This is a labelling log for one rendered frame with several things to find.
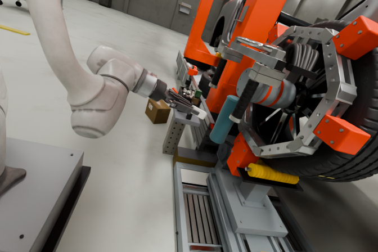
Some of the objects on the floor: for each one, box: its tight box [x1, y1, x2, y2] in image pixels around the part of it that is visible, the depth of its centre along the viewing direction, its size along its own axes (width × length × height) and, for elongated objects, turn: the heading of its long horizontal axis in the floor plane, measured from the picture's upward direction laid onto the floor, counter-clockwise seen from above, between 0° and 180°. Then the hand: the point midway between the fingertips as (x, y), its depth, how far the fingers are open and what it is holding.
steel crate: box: [98, 0, 112, 8], centre depth 1573 cm, size 79×96×66 cm
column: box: [163, 113, 186, 155], centre depth 151 cm, size 10×10×42 cm
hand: (198, 112), depth 74 cm, fingers closed
